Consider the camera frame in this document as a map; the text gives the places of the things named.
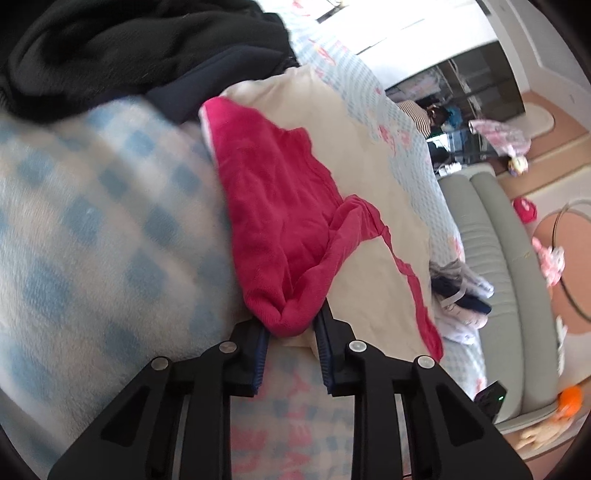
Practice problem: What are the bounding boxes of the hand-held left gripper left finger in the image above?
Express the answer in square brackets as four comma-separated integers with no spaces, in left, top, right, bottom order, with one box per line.
[48,318,270,480]

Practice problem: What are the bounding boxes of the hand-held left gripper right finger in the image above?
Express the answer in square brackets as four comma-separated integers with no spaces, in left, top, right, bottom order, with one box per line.
[318,302,529,480]

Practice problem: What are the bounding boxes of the cream and pink shirt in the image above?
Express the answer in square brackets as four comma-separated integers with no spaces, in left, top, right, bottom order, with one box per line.
[198,65,446,363]

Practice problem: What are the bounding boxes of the folded white and navy clothes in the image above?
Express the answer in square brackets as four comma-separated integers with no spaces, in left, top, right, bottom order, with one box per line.
[429,261,495,344]

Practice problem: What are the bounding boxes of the black clothes pile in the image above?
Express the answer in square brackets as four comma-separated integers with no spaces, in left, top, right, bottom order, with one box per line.
[0,0,298,123]

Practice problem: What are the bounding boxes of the beige plush toy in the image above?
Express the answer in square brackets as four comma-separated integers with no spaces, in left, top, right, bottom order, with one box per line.
[515,415,568,450]

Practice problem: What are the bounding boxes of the orange toy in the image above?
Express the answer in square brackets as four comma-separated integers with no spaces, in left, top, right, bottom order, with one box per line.
[556,387,583,418]

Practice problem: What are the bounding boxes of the grey green padded headboard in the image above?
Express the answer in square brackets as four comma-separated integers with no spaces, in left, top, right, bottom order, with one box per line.
[436,168,561,423]

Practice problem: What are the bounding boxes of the thin metal hoop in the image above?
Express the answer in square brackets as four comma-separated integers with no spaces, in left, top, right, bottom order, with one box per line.
[551,200,591,324]

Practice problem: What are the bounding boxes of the pink and white plush toy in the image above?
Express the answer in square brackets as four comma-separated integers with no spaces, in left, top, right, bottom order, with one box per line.
[532,237,566,287]

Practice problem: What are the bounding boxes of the red plush toy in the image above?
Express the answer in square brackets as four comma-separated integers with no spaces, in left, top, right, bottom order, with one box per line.
[512,198,537,223]

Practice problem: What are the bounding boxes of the blue checked printed blanket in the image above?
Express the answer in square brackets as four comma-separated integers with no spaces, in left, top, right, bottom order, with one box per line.
[0,0,488,480]

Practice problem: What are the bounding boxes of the pink printed cloth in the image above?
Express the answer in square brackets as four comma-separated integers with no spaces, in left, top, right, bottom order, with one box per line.
[468,119,532,155]

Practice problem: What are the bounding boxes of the dark cluttered shelf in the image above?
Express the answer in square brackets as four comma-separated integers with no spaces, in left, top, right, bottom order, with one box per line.
[385,46,527,176]

